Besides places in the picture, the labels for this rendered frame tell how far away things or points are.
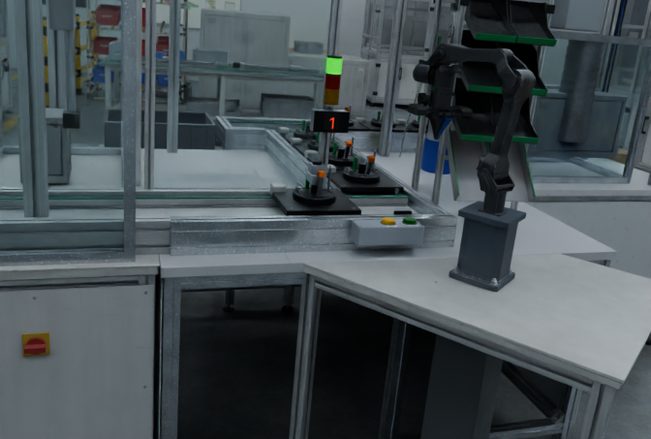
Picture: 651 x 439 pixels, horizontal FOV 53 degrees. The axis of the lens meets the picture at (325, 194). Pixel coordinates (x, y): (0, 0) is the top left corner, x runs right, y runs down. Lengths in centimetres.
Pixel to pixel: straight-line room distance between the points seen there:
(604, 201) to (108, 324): 233
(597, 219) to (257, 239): 190
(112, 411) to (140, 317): 30
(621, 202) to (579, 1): 96
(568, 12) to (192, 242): 204
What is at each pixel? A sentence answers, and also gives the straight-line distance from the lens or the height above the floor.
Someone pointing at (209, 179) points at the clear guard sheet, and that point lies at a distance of 216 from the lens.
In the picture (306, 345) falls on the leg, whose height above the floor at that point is 60.
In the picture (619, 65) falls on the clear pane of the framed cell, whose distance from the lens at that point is 334.
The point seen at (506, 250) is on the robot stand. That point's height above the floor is 97.
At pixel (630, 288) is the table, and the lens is 210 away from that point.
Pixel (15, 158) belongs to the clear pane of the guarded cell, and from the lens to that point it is 178.
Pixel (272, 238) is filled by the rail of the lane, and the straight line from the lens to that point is 190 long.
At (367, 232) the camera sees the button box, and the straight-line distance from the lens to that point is 191.
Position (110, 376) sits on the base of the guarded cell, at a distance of 197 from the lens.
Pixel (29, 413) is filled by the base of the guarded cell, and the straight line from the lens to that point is 204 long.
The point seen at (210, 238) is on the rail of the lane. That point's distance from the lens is 187.
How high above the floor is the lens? 157
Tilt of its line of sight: 16 degrees down
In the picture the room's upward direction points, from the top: 5 degrees clockwise
